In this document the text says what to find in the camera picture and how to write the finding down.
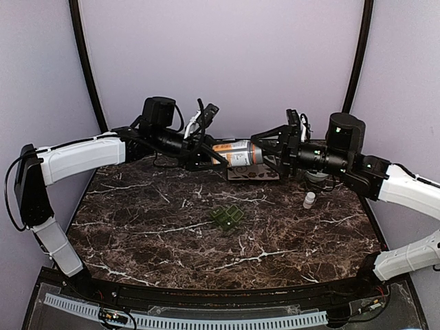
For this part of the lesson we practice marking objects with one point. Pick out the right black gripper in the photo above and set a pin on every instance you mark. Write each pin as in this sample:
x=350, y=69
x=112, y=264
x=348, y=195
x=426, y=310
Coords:
x=288, y=164

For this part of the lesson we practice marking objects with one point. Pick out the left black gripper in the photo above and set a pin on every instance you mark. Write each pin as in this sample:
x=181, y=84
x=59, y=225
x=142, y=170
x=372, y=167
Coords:
x=194, y=150

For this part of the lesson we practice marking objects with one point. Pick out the large grey-capped pill bottle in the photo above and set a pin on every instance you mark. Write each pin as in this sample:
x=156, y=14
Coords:
x=240, y=153

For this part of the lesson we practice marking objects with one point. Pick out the green weekly pill organizer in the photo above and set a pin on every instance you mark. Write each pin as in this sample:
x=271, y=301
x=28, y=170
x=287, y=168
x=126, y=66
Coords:
x=226, y=217

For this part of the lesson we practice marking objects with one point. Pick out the small white pill bottle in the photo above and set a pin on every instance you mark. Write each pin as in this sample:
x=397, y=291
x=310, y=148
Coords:
x=309, y=200

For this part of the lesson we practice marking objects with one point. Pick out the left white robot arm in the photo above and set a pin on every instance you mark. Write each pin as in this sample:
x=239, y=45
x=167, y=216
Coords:
x=149, y=134

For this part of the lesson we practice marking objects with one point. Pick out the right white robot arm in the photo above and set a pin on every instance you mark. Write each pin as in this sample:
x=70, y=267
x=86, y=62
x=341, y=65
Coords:
x=369, y=176

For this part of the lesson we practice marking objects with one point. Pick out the floral square ceramic plate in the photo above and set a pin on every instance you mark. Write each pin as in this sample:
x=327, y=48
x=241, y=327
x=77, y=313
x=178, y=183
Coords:
x=256, y=172

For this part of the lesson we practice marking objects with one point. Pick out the celadon bowl on table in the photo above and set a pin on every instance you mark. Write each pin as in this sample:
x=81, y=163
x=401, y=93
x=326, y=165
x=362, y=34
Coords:
x=316, y=177

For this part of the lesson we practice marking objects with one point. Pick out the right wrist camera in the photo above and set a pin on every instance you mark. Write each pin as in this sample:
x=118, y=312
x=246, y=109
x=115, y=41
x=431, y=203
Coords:
x=301, y=124

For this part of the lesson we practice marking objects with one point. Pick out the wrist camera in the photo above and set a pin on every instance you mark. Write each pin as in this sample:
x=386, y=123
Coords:
x=301, y=124
x=201, y=120

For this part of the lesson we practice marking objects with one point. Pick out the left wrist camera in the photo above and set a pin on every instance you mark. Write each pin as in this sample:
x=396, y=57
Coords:
x=201, y=120

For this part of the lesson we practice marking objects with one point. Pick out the right black frame post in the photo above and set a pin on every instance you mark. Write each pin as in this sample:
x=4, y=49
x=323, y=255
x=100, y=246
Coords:
x=367, y=15

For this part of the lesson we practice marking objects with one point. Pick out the black frame post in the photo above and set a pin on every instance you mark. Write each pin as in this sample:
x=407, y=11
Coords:
x=367, y=15
x=85, y=63

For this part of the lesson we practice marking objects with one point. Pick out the black front rail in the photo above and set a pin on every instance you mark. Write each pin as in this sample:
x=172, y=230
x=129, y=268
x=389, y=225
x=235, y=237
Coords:
x=332, y=294

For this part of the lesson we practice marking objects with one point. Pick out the left black frame post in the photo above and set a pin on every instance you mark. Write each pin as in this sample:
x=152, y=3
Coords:
x=85, y=63

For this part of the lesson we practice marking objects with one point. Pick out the white slotted cable duct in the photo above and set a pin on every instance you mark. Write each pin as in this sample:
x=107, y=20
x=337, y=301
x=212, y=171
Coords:
x=176, y=318

